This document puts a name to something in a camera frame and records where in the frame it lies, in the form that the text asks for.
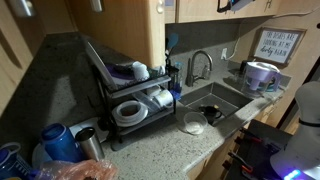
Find wooden cupboard door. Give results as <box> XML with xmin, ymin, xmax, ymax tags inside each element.
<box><xmin>67</xmin><ymin>0</ymin><xmax>165</xmax><ymax>68</ymax></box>

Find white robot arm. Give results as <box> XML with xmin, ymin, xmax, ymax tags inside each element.
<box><xmin>270</xmin><ymin>81</ymin><xmax>320</xmax><ymax>180</ymax></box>

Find left wooden cupboard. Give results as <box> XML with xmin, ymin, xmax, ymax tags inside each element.
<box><xmin>0</xmin><ymin>0</ymin><xmax>75</xmax><ymax>116</ymax></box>

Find white mug on rack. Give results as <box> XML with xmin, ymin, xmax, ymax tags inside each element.
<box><xmin>154</xmin><ymin>90</ymin><xmax>173</xmax><ymax>108</ymax></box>

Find black dish rack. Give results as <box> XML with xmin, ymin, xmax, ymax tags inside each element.
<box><xmin>91</xmin><ymin>65</ymin><xmax>176</xmax><ymax>144</ymax></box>

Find white cup upper rack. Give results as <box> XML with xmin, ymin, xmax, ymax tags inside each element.
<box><xmin>132</xmin><ymin>61</ymin><xmax>149</xmax><ymax>81</ymax></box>

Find chrome faucet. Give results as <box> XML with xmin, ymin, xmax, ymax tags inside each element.
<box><xmin>185</xmin><ymin>50</ymin><xmax>213</xmax><ymax>87</ymax></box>

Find white plate stack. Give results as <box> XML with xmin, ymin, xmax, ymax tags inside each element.
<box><xmin>112</xmin><ymin>100</ymin><xmax>148</xmax><ymax>127</ymax></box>

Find white cutting board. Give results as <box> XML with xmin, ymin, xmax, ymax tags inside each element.
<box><xmin>85</xmin><ymin>41</ymin><xmax>118</xmax><ymax>90</ymax></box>

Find blue spatula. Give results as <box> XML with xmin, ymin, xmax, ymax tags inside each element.
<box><xmin>165</xmin><ymin>33</ymin><xmax>179</xmax><ymax>57</ymax></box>

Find black mug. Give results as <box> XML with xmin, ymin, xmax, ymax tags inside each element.
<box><xmin>199</xmin><ymin>106</ymin><xmax>222</xmax><ymax>125</ymax></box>

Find stainless steel sink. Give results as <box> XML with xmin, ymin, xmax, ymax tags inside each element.
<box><xmin>179</xmin><ymin>83</ymin><xmax>252</xmax><ymax>125</ymax></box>

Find right upper cupboards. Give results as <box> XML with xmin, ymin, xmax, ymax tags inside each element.
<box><xmin>164</xmin><ymin>0</ymin><xmax>282</xmax><ymax>24</ymax></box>

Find stainless steel tumbler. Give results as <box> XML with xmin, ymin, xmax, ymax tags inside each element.
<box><xmin>75</xmin><ymin>127</ymin><xmax>105</xmax><ymax>161</ymax></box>

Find white water filter pitcher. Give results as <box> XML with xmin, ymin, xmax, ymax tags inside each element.
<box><xmin>241</xmin><ymin>62</ymin><xmax>282</xmax><ymax>97</ymax></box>

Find orange plastic bag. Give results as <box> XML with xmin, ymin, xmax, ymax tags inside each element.
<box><xmin>33</xmin><ymin>160</ymin><xmax>118</xmax><ymax>180</ymax></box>

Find blue water bottle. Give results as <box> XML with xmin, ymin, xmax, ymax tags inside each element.
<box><xmin>41</xmin><ymin>123</ymin><xmax>84</xmax><ymax>162</ymax></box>

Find framed dishes sign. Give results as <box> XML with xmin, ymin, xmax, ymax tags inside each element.
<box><xmin>253</xmin><ymin>27</ymin><xmax>306</xmax><ymax>66</ymax></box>

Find blue measuring jug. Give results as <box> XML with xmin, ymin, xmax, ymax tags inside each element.
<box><xmin>0</xmin><ymin>142</ymin><xmax>31</xmax><ymax>180</ymax></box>

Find white wall outlet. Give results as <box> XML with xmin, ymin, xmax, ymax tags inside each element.
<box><xmin>221</xmin><ymin>48</ymin><xmax>227</xmax><ymax>60</ymax></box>

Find red-handled clamp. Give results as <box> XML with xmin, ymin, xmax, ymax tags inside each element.
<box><xmin>222</xmin><ymin>151</ymin><xmax>253</xmax><ymax>175</ymax></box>
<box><xmin>234</xmin><ymin>128</ymin><xmax>263</xmax><ymax>145</ymax></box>

